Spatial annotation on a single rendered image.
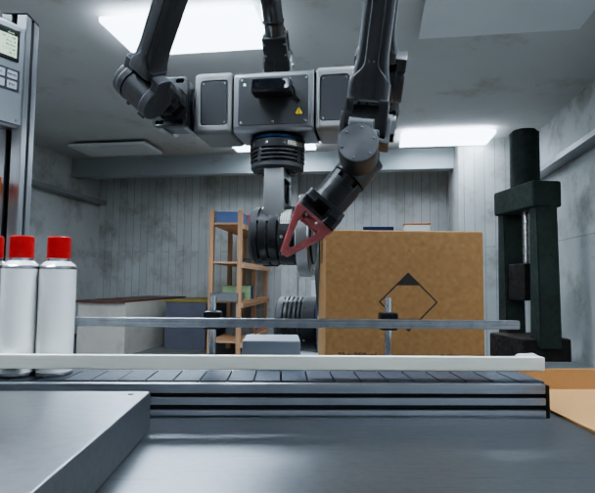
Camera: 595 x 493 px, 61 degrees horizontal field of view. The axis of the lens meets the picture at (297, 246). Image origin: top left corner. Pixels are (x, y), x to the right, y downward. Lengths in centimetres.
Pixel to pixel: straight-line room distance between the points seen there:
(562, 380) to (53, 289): 86
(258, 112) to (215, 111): 11
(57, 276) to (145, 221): 889
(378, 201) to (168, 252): 387
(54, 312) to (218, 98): 68
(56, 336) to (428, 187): 829
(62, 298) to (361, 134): 49
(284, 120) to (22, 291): 69
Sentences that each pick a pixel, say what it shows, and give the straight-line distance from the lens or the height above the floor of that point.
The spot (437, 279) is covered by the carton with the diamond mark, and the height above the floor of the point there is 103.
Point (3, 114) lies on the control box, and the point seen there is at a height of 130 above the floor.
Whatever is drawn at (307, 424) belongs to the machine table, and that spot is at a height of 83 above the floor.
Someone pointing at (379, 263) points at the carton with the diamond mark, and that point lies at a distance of 96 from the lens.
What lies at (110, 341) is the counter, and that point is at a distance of 730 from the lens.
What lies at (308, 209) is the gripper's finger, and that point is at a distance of 75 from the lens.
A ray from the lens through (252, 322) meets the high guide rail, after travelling 81.
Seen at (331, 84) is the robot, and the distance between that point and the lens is 124.
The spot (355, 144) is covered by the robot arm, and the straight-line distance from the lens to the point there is 71.
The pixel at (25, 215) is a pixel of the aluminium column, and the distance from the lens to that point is 104.
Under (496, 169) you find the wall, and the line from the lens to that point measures 771.
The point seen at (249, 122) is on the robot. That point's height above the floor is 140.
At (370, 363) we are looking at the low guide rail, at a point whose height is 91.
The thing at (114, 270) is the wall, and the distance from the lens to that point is 990.
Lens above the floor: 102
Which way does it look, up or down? 4 degrees up
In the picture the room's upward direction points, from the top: 1 degrees clockwise
